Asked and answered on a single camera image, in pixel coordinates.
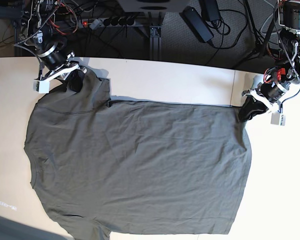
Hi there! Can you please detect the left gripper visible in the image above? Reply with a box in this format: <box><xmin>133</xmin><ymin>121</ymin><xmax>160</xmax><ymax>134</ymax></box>
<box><xmin>238</xmin><ymin>75</ymin><xmax>291</xmax><ymax>122</ymax></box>

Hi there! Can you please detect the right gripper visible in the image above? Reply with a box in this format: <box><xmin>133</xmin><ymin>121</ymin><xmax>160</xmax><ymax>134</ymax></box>
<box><xmin>37</xmin><ymin>42</ymin><xmax>88</xmax><ymax>93</ymax></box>

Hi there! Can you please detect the grey T-shirt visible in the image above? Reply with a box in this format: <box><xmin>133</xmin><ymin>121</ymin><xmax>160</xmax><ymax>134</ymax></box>
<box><xmin>24</xmin><ymin>71</ymin><xmax>252</xmax><ymax>240</ymax></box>

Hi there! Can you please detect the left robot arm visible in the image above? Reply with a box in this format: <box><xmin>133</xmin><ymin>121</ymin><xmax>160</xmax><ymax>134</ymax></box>
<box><xmin>238</xmin><ymin>0</ymin><xmax>300</xmax><ymax>126</ymax></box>

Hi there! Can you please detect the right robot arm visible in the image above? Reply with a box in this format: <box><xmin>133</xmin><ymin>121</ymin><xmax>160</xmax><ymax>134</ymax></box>
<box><xmin>15</xmin><ymin>0</ymin><xmax>255</xmax><ymax>91</ymax></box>

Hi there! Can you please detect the white power strip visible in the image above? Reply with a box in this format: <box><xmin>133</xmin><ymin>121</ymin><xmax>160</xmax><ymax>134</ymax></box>
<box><xmin>78</xmin><ymin>17</ymin><xmax>137</xmax><ymax>30</ymax></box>

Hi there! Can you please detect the black tripod stand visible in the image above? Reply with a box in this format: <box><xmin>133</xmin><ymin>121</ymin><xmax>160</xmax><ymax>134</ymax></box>
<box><xmin>232</xmin><ymin>0</ymin><xmax>278</xmax><ymax>70</ymax></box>

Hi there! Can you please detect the black power adapter brick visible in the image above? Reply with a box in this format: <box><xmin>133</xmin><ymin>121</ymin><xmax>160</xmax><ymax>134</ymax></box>
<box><xmin>180</xmin><ymin>6</ymin><xmax>214</xmax><ymax>43</ymax></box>

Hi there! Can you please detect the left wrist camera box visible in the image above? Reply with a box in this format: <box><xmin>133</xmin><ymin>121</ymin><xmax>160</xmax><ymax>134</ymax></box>
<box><xmin>270</xmin><ymin>111</ymin><xmax>286</xmax><ymax>126</ymax></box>

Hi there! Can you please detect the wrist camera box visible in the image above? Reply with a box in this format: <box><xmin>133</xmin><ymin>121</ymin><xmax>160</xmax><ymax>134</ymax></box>
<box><xmin>33</xmin><ymin>80</ymin><xmax>50</xmax><ymax>94</ymax></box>
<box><xmin>270</xmin><ymin>111</ymin><xmax>286</xmax><ymax>126</ymax></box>

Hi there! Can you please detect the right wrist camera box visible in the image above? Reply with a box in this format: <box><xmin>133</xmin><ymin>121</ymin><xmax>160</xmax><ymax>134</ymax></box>
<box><xmin>33</xmin><ymin>80</ymin><xmax>50</xmax><ymax>94</ymax></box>

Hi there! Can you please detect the aluminium frame post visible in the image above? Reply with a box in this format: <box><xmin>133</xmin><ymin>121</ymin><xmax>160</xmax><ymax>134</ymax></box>
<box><xmin>146</xmin><ymin>11</ymin><xmax>165</xmax><ymax>61</ymax></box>

